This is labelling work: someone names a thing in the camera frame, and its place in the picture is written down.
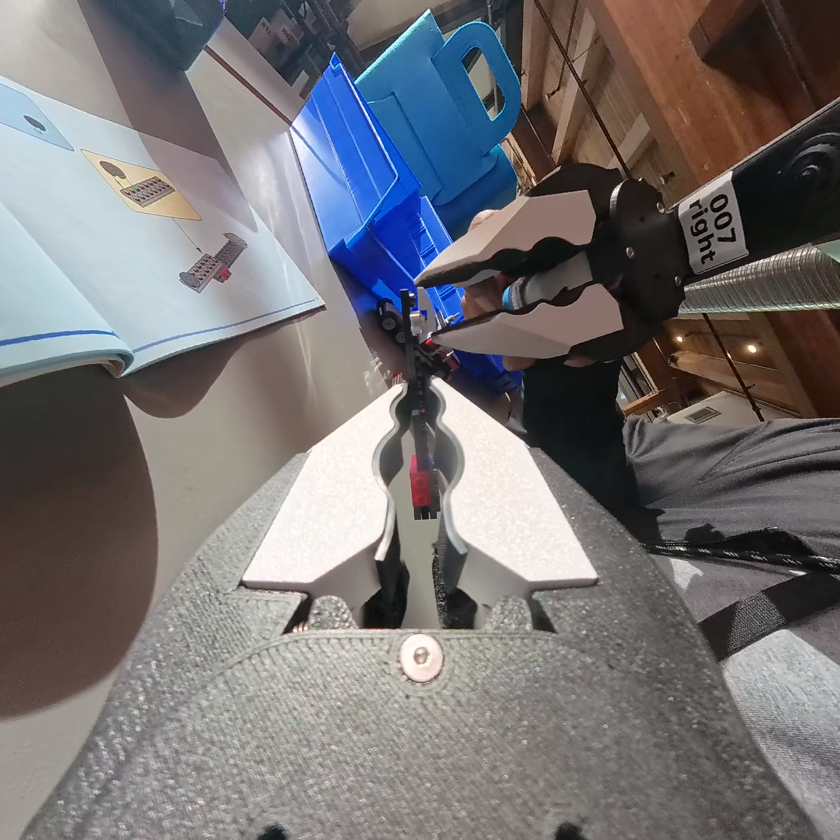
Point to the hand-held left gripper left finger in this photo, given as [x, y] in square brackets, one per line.
[315, 518]

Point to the person's right hand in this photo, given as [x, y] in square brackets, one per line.
[482, 302]

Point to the person's right forearm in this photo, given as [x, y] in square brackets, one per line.
[571, 426]

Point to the blue plastic bin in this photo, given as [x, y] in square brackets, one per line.
[354, 170]
[433, 236]

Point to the grey desk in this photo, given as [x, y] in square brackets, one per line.
[216, 426]

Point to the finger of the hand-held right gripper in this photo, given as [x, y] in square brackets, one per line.
[538, 334]
[525, 226]

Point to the light blue foam case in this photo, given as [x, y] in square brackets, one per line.
[420, 98]

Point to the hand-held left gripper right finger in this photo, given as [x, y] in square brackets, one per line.
[525, 518]

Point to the black toy brick beam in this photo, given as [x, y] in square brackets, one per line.
[418, 400]

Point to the light blue instruction booklet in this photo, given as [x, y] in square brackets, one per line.
[131, 262]

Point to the silver ventilation duct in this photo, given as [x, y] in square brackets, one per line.
[774, 279]

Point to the toy brick truck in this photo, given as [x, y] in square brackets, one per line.
[387, 321]

